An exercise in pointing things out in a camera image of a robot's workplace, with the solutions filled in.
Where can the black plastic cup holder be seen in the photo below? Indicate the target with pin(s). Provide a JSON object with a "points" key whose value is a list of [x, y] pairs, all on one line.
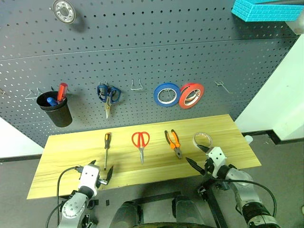
{"points": [[59, 116]]}

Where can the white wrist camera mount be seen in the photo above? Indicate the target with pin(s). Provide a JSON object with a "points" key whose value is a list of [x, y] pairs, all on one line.
{"points": [[89, 175], [217, 156]]}

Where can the round silver metal flange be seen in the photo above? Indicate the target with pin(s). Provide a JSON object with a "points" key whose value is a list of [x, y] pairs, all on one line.
{"points": [[58, 14]]}

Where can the clear tape roll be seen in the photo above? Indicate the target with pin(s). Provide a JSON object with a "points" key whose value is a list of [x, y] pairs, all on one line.
{"points": [[194, 140]]}

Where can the small white object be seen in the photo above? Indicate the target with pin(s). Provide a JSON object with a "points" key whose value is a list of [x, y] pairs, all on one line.
{"points": [[248, 138]]}

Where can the dark rounded shape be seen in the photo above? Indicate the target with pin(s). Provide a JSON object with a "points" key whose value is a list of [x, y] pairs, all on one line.
{"points": [[127, 215], [187, 211]]}

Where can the black metal table frame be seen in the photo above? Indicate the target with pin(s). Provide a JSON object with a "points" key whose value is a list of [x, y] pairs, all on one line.
{"points": [[213, 202]]}

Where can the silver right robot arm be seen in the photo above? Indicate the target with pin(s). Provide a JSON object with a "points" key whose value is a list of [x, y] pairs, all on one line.
{"points": [[247, 192]]}

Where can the blue tape roll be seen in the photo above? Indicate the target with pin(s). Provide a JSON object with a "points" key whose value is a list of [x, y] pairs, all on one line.
{"points": [[156, 95]]}

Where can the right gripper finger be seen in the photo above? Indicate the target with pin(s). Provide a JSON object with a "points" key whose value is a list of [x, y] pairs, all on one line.
{"points": [[203, 147], [194, 164]]}

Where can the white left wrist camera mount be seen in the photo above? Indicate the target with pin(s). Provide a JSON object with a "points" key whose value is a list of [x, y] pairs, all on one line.
{"points": [[89, 175]]}

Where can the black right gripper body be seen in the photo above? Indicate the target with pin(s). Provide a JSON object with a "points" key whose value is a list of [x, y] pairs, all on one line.
{"points": [[210, 167]]}

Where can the grey white rounded housing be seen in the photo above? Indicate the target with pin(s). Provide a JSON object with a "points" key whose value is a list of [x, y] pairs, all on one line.
{"points": [[298, 26]]}

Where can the red tape roll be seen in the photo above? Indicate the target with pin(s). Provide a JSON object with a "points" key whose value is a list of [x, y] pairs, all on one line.
{"points": [[182, 100]]}

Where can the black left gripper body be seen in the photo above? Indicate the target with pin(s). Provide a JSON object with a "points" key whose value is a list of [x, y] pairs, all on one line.
{"points": [[98, 183]]}

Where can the grey metal pegboard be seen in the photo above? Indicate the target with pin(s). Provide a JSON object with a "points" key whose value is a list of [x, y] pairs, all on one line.
{"points": [[142, 59]]}

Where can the teal brick-pattern foam block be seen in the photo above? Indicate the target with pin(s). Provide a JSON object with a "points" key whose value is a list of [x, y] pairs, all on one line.
{"points": [[261, 12]]}

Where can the blue marker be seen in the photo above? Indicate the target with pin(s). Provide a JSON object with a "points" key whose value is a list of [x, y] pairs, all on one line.
{"points": [[51, 101]]}

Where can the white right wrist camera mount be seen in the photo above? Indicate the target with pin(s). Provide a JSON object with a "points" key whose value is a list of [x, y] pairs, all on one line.
{"points": [[217, 156]]}

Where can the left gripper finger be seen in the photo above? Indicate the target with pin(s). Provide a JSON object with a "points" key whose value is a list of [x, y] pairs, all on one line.
{"points": [[110, 174], [92, 162]]}

